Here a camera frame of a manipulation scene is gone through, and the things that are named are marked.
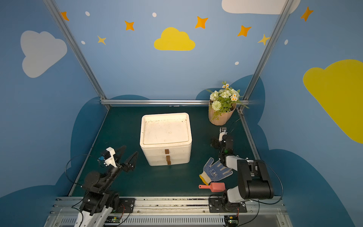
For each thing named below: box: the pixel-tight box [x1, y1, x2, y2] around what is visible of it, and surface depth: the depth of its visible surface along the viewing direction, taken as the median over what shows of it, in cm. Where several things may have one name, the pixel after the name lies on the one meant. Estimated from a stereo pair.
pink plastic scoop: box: [198, 182, 226, 193], surface depth 82 cm
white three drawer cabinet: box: [139, 112, 192, 166], surface depth 79 cm
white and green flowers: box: [206, 80, 251, 121], surface depth 90 cm
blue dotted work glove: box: [198, 157, 234, 186], surface depth 88 cm
